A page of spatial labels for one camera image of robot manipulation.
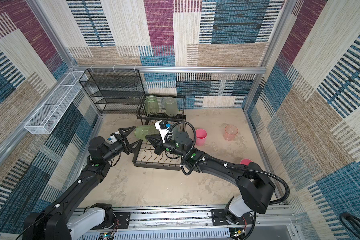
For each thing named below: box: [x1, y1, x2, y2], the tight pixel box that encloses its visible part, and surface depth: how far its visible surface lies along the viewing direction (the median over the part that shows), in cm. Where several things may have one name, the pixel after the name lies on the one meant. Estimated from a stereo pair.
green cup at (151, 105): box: [145, 95, 159, 114], surface depth 89 cm
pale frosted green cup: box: [165, 97, 179, 117], surface depth 90 cm
